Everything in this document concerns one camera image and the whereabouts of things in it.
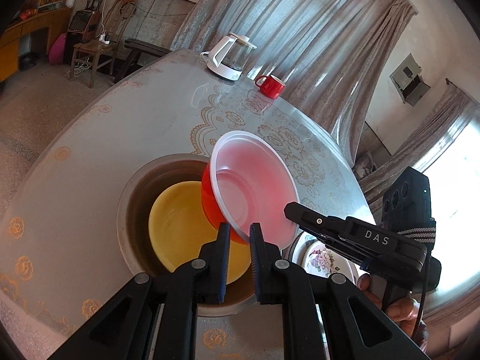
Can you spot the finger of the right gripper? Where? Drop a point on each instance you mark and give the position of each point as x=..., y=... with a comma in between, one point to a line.
x=330, y=230

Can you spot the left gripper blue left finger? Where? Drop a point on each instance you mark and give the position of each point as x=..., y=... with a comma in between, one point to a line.
x=224, y=247

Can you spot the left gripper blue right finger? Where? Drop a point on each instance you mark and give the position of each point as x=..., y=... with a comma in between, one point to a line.
x=263, y=256

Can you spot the white plate with rose print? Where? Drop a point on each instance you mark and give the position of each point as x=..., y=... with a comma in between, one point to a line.
x=316, y=259

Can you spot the yellow plastic bowl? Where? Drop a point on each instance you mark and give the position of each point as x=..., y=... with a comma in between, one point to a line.
x=177, y=226

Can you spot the red plastic bowl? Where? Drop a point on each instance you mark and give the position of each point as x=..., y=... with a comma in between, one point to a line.
x=246, y=182

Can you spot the stainless steel bowl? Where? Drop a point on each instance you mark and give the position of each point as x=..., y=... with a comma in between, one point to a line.
x=132, y=216

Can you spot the person right hand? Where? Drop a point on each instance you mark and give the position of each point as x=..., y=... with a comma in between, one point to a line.
x=404, y=312

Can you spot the side window curtain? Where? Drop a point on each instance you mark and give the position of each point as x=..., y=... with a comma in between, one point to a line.
x=450, y=115

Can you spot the red mug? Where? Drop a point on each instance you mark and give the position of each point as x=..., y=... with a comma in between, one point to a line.
x=271, y=86

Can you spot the white glass electric kettle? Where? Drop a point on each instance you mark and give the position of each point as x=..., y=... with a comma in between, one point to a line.
x=229, y=56

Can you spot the grey window curtain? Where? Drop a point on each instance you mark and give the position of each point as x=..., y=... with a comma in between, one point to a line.
x=329, y=53

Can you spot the wooden chair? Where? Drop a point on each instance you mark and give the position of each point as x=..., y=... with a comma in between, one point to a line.
x=102, y=50

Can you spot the pink bag on floor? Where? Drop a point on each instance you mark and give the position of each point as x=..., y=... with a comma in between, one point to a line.
x=56, y=52

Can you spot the orange wooden desk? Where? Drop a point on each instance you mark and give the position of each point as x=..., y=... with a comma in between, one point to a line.
x=36, y=34

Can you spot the wall electrical box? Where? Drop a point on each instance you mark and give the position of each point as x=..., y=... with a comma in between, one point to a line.
x=407, y=80

